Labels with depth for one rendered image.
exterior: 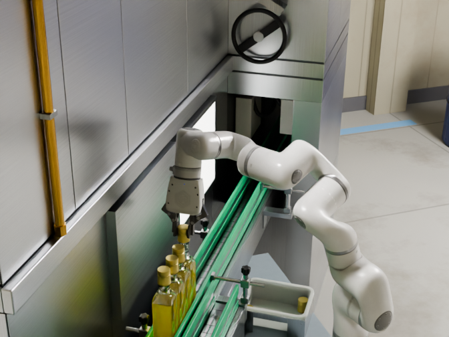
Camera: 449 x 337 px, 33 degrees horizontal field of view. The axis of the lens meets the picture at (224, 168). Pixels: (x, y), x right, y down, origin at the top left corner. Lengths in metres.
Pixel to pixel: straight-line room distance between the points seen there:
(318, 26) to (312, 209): 1.15
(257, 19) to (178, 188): 0.98
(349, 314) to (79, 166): 0.78
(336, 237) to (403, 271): 2.41
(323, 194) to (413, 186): 3.32
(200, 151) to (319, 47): 1.00
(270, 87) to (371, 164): 2.55
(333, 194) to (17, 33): 0.83
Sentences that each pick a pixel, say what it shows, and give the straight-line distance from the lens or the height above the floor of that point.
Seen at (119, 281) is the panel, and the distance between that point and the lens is 2.04.
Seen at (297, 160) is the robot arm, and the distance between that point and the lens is 1.82.
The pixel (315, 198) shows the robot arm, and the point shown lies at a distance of 1.80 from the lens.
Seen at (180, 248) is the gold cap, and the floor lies 1.16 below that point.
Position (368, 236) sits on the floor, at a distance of 4.47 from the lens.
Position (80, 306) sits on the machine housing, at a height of 1.14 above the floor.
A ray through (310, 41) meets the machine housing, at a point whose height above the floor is 1.48.
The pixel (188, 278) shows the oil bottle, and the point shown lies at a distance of 2.11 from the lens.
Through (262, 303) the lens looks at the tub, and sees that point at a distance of 2.52.
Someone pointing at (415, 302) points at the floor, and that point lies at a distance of 3.97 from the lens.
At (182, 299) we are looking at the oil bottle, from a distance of 2.09.
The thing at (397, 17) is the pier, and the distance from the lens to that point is 6.07.
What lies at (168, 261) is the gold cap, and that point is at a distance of 2.01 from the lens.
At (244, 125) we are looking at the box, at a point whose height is 1.06.
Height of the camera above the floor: 2.25
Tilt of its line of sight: 26 degrees down
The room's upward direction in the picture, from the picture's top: straight up
